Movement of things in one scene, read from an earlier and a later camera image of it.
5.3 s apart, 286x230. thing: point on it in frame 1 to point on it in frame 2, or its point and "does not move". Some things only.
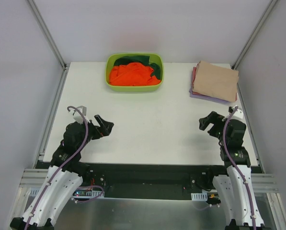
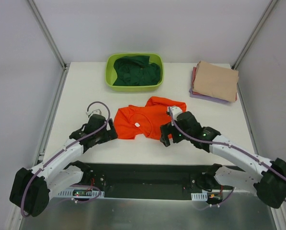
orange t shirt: [132, 74] to [136, 121]
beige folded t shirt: [216, 81] does not move
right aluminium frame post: [270, 7] does not move
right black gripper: [213, 125] to [168, 131]
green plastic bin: [155, 58] does not move
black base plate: [151, 180] does not move
